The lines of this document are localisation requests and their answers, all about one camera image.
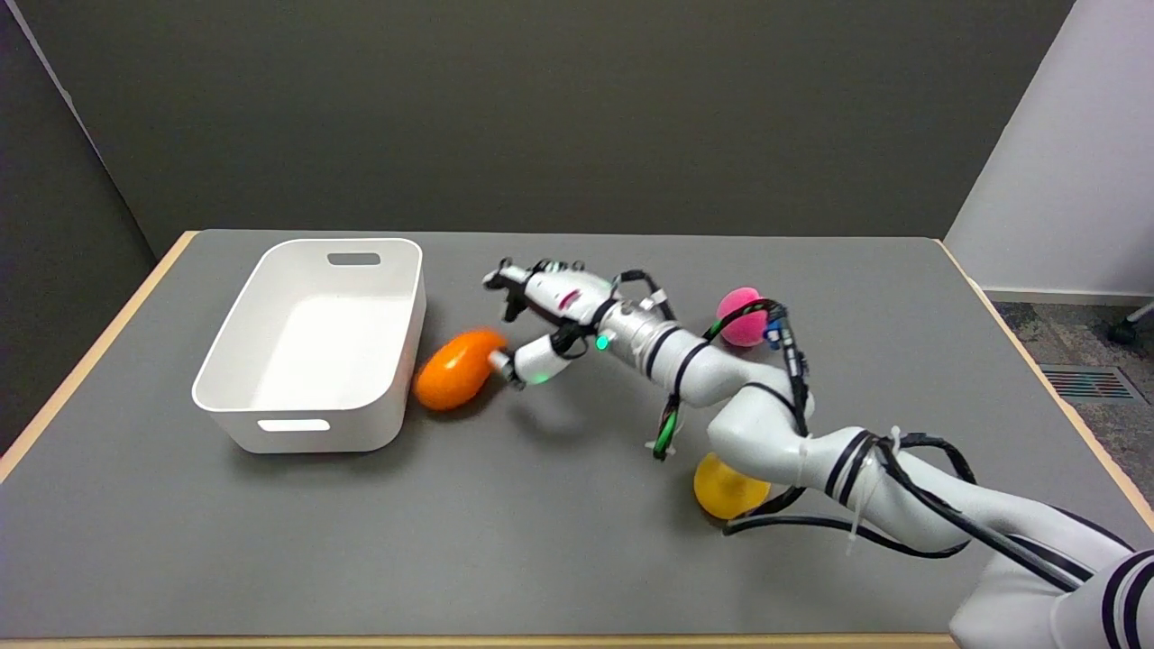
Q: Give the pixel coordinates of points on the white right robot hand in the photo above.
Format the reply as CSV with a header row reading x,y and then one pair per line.
x,y
554,302

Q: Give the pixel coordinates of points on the orange mango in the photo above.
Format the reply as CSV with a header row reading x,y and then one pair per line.
x,y
460,370

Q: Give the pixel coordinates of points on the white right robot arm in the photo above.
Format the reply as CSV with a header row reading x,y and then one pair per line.
x,y
811,442

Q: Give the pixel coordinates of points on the pink peach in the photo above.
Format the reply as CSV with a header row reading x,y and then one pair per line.
x,y
737,329

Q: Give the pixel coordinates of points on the white plastic bin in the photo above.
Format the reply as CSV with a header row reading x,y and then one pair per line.
x,y
315,342

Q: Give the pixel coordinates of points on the yellow pear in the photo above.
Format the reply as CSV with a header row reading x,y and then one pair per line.
x,y
721,491

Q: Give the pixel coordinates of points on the floor vent grille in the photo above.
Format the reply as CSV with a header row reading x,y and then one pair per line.
x,y
1086,384

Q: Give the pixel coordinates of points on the black chair caster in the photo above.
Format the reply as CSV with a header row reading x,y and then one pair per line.
x,y
1127,326

